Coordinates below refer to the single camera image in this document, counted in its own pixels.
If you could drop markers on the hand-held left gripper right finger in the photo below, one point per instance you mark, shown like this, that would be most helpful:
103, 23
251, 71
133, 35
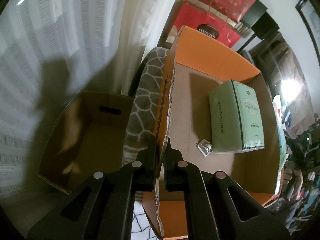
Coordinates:
172, 165

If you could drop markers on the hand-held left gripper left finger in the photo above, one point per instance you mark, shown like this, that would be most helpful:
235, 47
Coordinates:
147, 160

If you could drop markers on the small white hook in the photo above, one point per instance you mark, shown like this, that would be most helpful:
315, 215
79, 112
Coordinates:
203, 147

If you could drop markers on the orange cardboard box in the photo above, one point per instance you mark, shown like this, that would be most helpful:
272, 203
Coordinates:
190, 100

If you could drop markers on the green tissue box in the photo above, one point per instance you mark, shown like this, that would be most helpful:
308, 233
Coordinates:
227, 120

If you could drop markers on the blue green plastic packet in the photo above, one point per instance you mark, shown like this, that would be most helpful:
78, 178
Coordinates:
282, 155

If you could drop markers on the open brown cardboard box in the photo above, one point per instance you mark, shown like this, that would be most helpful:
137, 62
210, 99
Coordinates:
100, 140

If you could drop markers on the patterned plush blanket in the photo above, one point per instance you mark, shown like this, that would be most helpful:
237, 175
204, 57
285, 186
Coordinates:
145, 100

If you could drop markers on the bright lamp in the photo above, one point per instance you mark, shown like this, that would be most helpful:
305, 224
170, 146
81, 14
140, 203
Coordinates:
291, 87

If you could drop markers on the red collection paper bag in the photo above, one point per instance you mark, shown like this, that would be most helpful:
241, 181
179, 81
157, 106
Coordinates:
190, 15

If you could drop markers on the brown sofa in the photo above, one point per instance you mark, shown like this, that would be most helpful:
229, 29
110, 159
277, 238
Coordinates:
282, 52

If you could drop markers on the white curtain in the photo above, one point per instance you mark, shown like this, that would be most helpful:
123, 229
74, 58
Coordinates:
62, 17

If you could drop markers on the black speaker on stand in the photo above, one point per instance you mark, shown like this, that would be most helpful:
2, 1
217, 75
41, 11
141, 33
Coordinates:
265, 25
255, 10

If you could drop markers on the framed wall picture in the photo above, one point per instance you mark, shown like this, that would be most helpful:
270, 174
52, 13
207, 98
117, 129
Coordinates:
312, 17

